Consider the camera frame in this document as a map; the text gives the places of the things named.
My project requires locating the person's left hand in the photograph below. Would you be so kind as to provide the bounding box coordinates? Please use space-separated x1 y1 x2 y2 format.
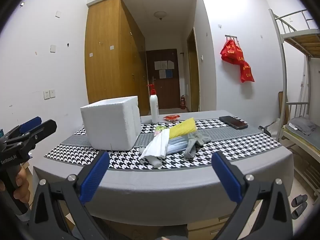
0 166 32 205

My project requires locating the grey folded blanket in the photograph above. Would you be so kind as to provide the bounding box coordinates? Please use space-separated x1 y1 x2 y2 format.
287 117 317 137

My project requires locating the white pump bottle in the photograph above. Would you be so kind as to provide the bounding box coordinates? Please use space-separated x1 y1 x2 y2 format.
147 84 160 124

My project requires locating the dark grey sock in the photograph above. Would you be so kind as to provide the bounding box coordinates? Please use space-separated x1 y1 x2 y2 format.
183 132 212 160

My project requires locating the white plastic bag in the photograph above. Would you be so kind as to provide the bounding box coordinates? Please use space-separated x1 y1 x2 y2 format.
138 129 170 160

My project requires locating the metal bunk bed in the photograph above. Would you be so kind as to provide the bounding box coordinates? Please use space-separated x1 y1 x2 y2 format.
269 8 320 203

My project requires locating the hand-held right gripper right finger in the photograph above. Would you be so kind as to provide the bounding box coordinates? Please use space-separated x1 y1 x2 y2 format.
211 151 293 240

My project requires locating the wooden board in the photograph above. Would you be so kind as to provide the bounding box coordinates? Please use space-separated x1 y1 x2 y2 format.
279 91 290 125

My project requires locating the white foam tube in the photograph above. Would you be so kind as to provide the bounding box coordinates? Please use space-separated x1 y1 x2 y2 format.
139 147 163 168

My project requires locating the wooden wardrobe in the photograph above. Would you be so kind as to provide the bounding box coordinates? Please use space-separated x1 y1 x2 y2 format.
85 0 147 115

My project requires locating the dark brown door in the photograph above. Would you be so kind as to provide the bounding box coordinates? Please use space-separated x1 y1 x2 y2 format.
146 49 178 109

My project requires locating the cardboard box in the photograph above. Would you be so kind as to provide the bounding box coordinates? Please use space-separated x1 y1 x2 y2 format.
186 216 238 240

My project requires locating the white foam box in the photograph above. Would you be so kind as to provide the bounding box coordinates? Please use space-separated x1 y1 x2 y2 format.
80 95 142 152

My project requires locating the black clamp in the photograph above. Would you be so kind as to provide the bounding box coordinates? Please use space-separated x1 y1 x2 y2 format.
259 125 272 137

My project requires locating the houndstooth table runner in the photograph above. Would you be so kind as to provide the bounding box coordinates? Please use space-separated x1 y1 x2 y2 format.
44 118 282 172

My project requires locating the blue face mask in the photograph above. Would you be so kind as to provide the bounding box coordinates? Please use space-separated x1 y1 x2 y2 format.
165 136 190 155

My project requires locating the black smartphone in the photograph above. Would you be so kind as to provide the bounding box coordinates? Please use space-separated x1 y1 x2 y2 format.
219 116 248 130

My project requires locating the dark slipper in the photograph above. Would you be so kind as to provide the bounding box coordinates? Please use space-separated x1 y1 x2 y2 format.
292 194 308 207
291 202 308 219

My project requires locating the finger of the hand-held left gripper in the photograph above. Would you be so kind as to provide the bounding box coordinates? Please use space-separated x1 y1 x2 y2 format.
4 116 42 141
7 119 57 153

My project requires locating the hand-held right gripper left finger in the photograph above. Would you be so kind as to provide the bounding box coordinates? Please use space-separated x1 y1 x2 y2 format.
28 151 118 240

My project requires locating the red plastic bag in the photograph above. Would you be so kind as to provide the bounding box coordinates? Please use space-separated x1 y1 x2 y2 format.
240 61 255 83
220 39 244 65

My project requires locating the yellow foam net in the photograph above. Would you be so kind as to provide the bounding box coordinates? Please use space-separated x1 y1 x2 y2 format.
169 117 198 140

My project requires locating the light wooden door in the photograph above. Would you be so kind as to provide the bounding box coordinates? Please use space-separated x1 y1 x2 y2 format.
187 27 200 112

